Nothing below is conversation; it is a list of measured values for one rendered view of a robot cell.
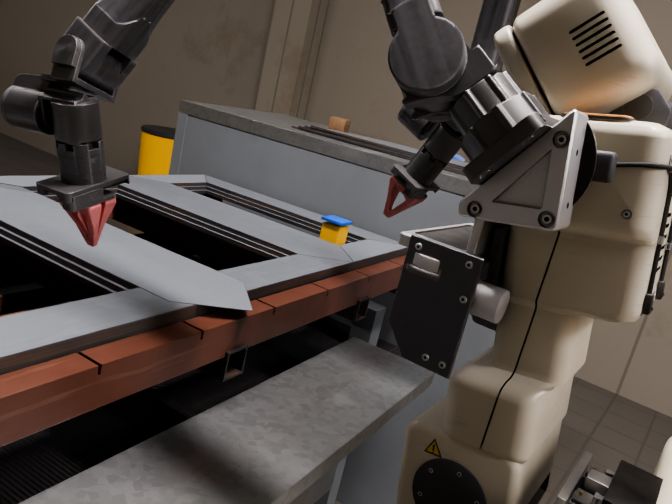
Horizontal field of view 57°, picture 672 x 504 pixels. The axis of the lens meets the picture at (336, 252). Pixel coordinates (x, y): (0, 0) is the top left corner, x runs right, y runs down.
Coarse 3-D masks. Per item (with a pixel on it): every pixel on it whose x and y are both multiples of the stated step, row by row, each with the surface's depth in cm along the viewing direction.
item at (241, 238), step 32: (32, 192) 132; (128, 192) 156; (224, 192) 183; (0, 224) 110; (192, 224) 145; (320, 224) 168; (32, 256) 104; (64, 256) 102; (384, 256) 151; (96, 288) 97; (128, 288) 95; (288, 288) 115; (160, 320) 87; (32, 352) 70; (64, 352) 74
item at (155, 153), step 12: (144, 132) 426; (156, 132) 418; (168, 132) 427; (144, 144) 425; (156, 144) 421; (168, 144) 421; (144, 156) 427; (156, 156) 423; (168, 156) 424; (144, 168) 429; (156, 168) 425; (168, 168) 426
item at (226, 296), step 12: (216, 288) 101; (228, 288) 102; (240, 288) 104; (168, 300) 92; (180, 300) 93; (192, 300) 94; (204, 300) 95; (216, 300) 96; (228, 300) 97; (240, 300) 98
